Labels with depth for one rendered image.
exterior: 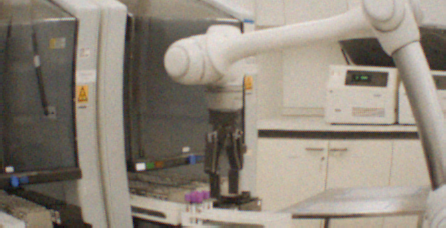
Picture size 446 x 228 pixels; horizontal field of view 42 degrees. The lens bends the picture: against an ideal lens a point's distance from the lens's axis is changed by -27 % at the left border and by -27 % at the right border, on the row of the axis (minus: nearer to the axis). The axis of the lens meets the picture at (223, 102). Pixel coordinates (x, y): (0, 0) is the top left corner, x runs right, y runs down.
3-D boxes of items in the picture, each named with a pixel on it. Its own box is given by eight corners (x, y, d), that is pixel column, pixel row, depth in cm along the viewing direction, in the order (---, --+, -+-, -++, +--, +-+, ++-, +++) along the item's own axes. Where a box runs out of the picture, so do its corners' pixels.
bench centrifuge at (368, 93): (322, 125, 432) (318, 18, 429) (356, 117, 483) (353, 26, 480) (391, 126, 401) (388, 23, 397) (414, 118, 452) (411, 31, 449)
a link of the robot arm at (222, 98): (249, 86, 196) (249, 110, 197) (218, 85, 201) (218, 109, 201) (230, 87, 189) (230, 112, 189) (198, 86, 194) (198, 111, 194)
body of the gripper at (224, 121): (228, 110, 190) (228, 148, 190) (246, 109, 197) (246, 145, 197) (201, 110, 194) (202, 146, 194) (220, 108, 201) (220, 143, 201)
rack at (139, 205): (104, 211, 216) (101, 193, 215) (121, 208, 224) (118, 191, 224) (176, 228, 200) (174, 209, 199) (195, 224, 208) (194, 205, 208)
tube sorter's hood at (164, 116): (38, 152, 230) (44, -15, 227) (128, 143, 282) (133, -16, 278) (134, 173, 203) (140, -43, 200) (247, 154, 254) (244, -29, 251)
